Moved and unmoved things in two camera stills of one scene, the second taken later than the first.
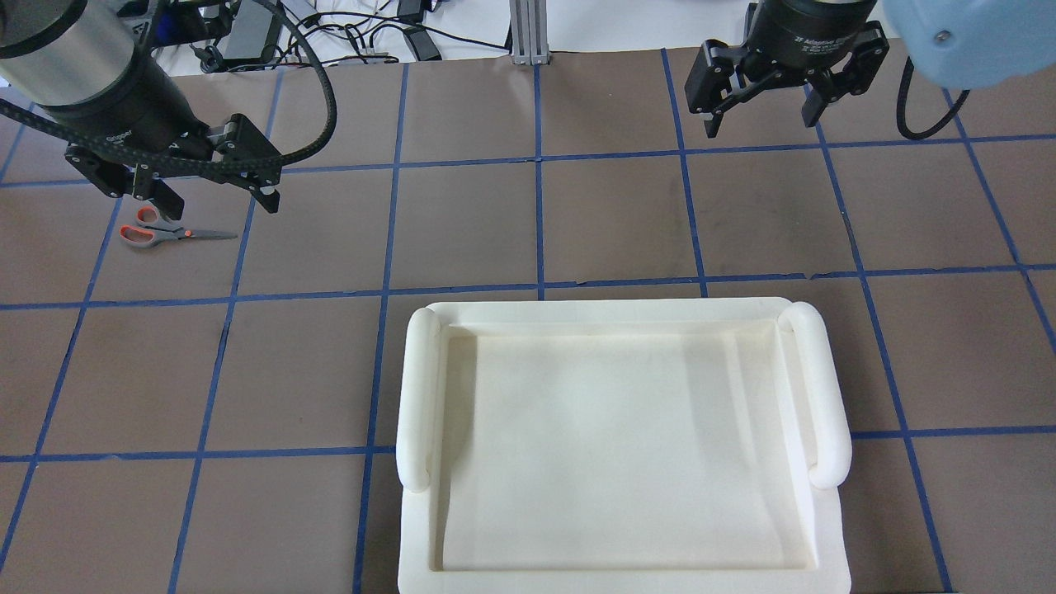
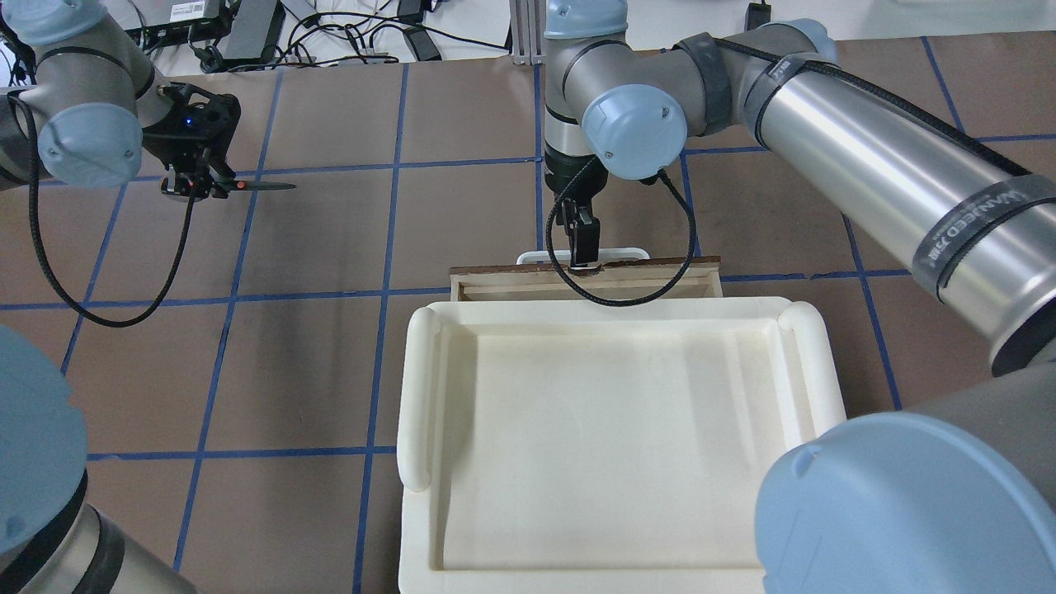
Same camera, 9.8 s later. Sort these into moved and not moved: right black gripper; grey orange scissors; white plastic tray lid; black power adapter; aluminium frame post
Moved: right black gripper; grey orange scissors
Not moved: aluminium frame post; white plastic tray lid; black power adapter
